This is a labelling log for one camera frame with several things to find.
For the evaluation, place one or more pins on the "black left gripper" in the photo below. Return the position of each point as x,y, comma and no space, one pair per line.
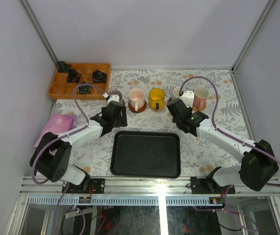
118,115

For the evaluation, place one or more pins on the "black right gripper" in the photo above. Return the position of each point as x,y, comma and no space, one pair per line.
174,120

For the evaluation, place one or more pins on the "blue mug cream inside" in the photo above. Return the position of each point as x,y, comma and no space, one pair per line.
175,93

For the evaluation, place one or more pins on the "pink mug cream inside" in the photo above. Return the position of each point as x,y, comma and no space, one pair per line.
200,96

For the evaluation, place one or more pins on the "light pink mug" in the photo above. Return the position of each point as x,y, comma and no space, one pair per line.
136,99

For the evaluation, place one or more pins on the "mauve mug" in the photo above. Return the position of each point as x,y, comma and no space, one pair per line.
120,95

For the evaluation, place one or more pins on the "yellow glass cup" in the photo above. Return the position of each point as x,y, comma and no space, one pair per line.
156,95

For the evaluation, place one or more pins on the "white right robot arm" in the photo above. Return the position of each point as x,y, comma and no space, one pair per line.
255,169

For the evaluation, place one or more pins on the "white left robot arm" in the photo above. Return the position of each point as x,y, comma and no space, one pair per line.
50,161

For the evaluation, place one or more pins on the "black serving tray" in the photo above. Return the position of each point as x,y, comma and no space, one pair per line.
146,154

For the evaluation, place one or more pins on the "dark rolled fabric bundle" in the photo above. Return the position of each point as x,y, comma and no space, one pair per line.
63,67
73,76
99,76

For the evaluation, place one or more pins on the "orange wooden divided tray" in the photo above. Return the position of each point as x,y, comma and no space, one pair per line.
60,89

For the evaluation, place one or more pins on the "purple patterned cloth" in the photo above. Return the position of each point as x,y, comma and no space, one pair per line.
57,124

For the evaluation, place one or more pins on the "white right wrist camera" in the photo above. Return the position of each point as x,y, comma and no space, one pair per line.
188,98

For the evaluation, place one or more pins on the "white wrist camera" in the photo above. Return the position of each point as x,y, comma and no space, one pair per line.
112,97
188,98

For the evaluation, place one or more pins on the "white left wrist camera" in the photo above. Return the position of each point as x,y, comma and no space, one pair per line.
112,97

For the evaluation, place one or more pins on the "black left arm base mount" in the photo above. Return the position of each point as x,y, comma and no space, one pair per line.
93,186

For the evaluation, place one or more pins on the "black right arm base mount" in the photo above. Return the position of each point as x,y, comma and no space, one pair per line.
206,185

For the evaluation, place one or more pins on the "aluminium front frame rail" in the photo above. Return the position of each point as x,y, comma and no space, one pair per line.
126,186

